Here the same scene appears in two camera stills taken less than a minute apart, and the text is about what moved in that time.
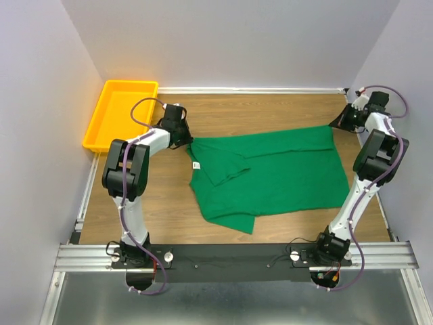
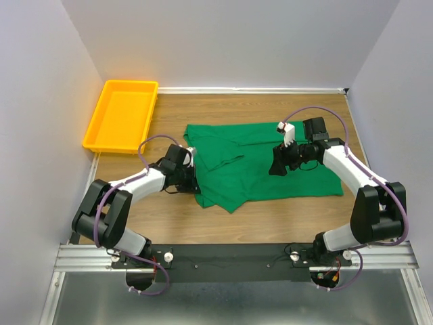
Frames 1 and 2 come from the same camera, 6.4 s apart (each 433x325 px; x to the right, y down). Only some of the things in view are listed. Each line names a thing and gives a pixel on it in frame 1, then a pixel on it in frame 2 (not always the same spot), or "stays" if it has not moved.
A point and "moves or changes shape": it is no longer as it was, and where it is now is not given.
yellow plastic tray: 112,118 stays
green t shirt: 239,176 moves or changes shape
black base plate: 231,263 stays
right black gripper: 340,121 to 281,158
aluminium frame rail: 84,258 stays
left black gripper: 187,138 to 193,186
